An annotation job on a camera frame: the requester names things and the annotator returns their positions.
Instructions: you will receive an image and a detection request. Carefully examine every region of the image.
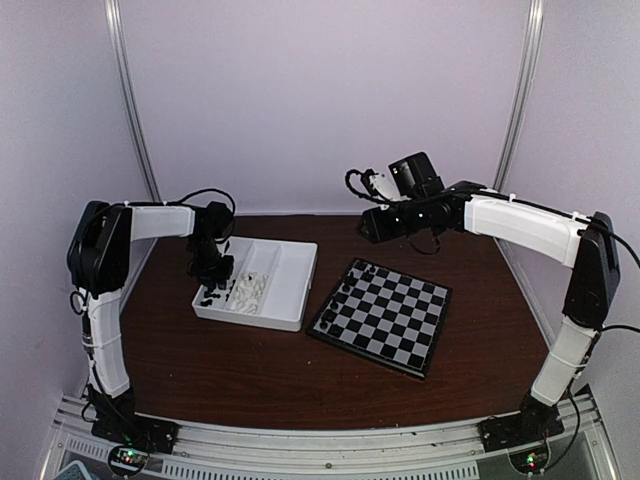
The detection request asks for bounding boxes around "white chess piece pile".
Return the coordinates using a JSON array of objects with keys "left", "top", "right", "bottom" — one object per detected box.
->
[{"left": 229, "top": 271, "right": 269, "bottom": 315}]

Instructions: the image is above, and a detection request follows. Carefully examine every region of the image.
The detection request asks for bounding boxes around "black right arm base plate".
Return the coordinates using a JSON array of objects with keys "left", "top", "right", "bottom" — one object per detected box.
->
[{"left": 477, "top": 413, "right": 565, "bottom": 453}]

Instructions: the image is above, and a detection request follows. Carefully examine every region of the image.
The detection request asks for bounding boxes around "black silver chessboard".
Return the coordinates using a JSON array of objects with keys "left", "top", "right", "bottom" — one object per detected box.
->
[{"left": 306, "top": 257, "right": 453, "bottom": 380}]

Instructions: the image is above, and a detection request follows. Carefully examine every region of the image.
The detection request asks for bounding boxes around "round circuit board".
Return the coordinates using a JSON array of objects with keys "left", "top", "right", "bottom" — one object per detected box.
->
[
  {"left": 509, "top": 447, "right": 550, "bottom": 475},
  {"left": 107, "top": 445, "right": 149, "bottom": 477}
]

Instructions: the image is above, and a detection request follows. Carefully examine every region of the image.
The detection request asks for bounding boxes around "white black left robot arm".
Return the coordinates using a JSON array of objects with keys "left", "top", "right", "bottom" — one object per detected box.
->
[{"left": 66, "top": 197, "right": 236, "bottom": 444}]

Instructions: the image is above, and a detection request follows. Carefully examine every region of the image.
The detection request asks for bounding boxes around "aluminium frame post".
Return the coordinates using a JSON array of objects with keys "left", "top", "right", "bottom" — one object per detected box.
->
[
  {"left": 103, "top": 0, "right": 161, "bottom": 201},
  {"left": 492, "top": 0, "right": 546, "bottom": 191}
]

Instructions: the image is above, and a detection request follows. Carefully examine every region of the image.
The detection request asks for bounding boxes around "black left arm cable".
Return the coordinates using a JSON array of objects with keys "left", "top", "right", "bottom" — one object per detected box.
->
[{"left": 169, "top": 187, "right": 237, "bottom": 216}]

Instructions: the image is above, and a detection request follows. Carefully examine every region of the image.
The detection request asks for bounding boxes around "left aluminium frame post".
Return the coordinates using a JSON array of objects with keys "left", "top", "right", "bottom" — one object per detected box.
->
[{"left": 103, "top": 0, "right": 161, "bottom": 201}]

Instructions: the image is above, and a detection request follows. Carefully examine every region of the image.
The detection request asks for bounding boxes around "right aluminium frame post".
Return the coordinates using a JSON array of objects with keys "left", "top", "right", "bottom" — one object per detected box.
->
[{"left": 492, "top": 0, "right": 546, "bottom": 191}]

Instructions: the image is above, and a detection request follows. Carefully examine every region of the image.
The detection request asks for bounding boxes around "white compartment tray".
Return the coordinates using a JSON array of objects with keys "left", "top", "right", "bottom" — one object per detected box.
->
[{"left": 191, "top": 237, "right": 318, "bottom": 332}]

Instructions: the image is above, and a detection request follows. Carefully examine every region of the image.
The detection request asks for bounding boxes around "right round circuit board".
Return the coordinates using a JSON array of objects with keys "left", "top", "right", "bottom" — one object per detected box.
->
[{"left": 509, "top": 447, "right": 550, "bottom": 475}]

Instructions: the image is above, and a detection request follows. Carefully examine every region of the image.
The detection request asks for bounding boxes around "aluminium front rail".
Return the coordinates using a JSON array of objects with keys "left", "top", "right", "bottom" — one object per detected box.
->
[{"left": 42, "top": 382, "right": 621, "bottom": 480}]

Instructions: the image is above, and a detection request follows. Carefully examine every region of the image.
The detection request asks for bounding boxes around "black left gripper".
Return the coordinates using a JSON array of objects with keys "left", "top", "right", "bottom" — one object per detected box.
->
[{"left": 188, "top": 237, "right": 234, "bottom": 289}]

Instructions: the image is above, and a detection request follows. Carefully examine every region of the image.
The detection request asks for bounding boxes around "left round circuit board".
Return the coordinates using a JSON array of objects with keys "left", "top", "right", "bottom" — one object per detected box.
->
[{"left": 107, "top": 445, "right": 149, "bottom": 477}]

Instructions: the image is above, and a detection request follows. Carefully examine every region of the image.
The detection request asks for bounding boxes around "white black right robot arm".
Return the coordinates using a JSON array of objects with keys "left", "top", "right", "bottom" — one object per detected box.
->
[{"left": 345, "top": 152, "right": 620, "bottom": 442}]

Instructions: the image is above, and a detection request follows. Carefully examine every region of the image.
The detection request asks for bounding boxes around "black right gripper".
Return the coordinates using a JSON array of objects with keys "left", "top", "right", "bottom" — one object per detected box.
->
[{"left": 357, "top": 196, "right": 429, "bottom": 244}]

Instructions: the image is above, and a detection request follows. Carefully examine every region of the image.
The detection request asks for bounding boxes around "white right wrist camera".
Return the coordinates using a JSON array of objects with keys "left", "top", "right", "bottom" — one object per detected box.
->
[{"left": 366, "top": 170, "right": 399, "bottom": 202}]

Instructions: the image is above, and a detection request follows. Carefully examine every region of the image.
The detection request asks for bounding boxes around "black chess piece pile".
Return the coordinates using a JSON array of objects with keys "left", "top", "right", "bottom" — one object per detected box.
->
[{"left": 199, "top": 281, "right": 235, "bottom": 308}]

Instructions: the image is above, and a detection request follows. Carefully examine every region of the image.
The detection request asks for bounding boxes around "blue plastic basket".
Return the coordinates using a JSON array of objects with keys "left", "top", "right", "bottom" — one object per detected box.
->
[{"left": 53, "top": 461, "right": 96, "bottom": 480}]

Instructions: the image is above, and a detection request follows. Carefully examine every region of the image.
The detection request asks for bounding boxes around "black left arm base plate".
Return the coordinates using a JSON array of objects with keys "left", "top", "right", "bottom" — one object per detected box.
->
[{"left": 91, "top": 416, "right": 179, "bottom": 454}]

